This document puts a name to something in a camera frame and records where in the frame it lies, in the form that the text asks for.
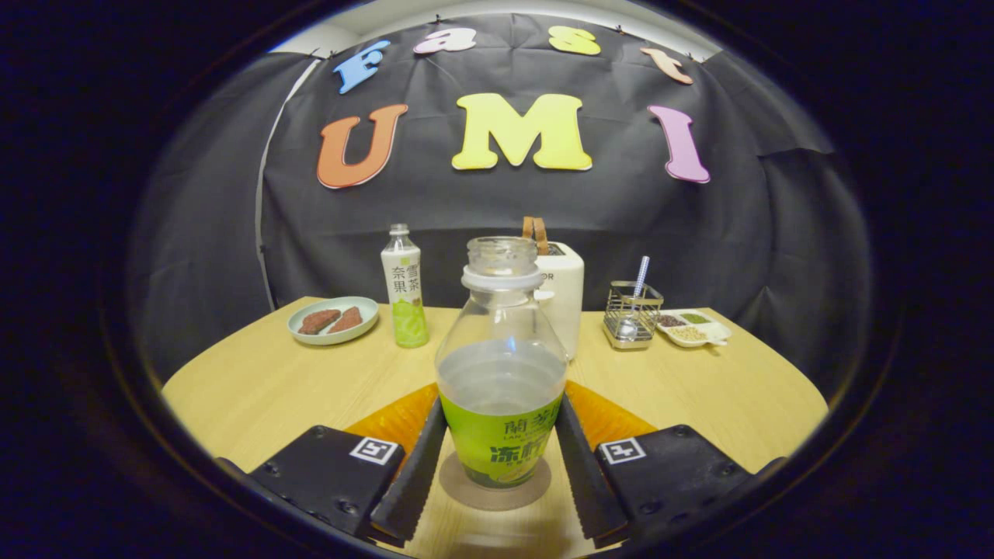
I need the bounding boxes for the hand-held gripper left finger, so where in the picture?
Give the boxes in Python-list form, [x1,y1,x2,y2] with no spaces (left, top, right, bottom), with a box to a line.
[247,383,450,544]

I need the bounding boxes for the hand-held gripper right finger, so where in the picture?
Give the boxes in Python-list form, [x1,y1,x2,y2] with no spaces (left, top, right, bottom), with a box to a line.
[554,380,770,548]

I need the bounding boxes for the round brown coaster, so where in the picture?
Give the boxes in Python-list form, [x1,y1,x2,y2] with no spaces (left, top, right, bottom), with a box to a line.
[439,453,552,512]

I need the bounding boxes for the green label juice bottle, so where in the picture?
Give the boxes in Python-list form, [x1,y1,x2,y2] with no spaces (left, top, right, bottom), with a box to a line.
[435,236,569,490]

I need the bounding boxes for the tall green tea bottle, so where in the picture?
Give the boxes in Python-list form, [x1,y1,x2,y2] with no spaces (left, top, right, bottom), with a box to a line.
[381,224,430,349]

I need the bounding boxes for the wooden table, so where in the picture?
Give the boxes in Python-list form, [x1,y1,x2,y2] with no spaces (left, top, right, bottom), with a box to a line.
[161,297,829,559]

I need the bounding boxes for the pale green plate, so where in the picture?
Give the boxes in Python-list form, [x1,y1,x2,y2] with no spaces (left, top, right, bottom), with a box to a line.
[287,297,380,346]

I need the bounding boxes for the white toaster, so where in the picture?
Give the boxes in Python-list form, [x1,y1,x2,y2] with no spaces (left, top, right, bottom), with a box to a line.
[534,242,585,362]

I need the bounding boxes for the white divided dish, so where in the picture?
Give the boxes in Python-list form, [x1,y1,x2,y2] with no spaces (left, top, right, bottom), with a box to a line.
[656,309,732,348]

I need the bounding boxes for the metal spoon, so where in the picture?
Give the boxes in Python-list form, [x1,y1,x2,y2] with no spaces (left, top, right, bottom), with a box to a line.
[619,256,652,341]

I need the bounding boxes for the wire mesh holder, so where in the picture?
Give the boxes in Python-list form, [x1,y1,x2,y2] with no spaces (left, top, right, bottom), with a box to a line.
[603,281,665,350]

